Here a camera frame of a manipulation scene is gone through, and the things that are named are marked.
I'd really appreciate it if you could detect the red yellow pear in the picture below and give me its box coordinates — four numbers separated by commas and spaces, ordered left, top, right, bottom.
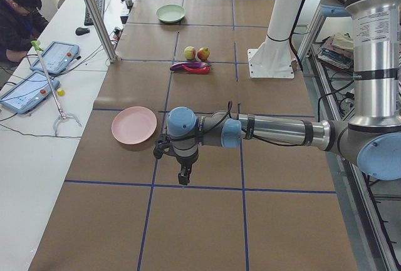
197, 47, 211, 61

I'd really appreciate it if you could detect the brown paper table cover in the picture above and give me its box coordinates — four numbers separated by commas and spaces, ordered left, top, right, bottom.
30, 0, 357, 270

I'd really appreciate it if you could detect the green pink peach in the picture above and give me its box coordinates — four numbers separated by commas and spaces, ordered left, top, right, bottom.
184, 46, 197, 61

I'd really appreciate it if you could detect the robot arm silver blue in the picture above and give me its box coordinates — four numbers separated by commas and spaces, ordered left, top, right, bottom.
154, 0, 400, 185

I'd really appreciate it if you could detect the pink plate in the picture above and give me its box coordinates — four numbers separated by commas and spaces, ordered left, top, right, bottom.
111, 106, 157, 145

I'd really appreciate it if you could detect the stack of books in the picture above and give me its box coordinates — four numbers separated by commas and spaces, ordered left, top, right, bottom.
317, 33, 354, 69

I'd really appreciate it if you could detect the lower blue teach pendant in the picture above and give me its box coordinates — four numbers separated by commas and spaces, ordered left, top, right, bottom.
1, 71, 51, 114

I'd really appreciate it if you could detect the upper blue teach pendant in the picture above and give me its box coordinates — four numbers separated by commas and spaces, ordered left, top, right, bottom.
31, 41, 80, 75

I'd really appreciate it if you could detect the yellow toy ball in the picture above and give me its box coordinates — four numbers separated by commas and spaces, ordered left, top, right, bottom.
57, 88, 65, 96

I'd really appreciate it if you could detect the black keyboard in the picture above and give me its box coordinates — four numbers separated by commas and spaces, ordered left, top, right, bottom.
83, 0, 106, 26

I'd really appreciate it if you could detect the blue teach pendant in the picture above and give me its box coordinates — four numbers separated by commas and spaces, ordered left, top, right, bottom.
1, 71, 51, 114
31, 41, 80, 75

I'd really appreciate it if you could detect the red chili pepper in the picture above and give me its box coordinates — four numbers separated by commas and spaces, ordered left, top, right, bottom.
183, 65, 211, 74

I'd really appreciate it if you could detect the green plate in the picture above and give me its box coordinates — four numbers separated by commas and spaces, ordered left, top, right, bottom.
156, 4, 185, 24

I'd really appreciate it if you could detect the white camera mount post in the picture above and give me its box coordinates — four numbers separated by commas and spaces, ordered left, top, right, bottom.
247, 0, 305, 79

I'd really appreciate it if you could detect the aluminium frame post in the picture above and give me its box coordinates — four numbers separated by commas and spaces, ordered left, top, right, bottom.
84, 0, 117, 63

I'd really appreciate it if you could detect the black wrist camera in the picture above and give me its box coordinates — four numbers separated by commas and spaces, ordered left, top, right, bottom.
153, 127, 175, 160

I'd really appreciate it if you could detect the seated person dark jacket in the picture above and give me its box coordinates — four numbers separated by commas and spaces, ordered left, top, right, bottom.
1, 0, 49, 65

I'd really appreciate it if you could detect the grabber reacher tool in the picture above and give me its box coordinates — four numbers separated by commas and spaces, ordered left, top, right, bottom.
31, 41, 82, 137

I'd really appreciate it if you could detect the purple eggplant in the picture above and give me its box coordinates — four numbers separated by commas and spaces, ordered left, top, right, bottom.
170, 61, 209, 71

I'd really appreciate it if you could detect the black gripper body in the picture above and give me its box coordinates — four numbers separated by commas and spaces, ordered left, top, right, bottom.
176, 151, 199, 167

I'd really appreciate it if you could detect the black computer mouse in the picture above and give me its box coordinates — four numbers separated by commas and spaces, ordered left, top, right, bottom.
75, 27, 90, 36

